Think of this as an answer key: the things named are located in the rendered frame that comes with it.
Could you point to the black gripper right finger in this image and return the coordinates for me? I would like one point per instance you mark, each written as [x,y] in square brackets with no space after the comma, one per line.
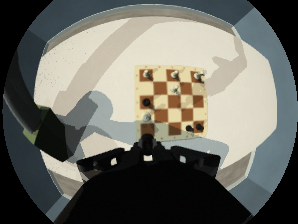
[205,162]

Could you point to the chessboard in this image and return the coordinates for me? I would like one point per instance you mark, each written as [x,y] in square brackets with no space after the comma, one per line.
[170,111]

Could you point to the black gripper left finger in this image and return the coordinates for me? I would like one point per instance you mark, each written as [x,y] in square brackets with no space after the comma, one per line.
[91,166]

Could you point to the black chess piece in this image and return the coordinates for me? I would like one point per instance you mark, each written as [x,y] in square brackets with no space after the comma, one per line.
[147,144]

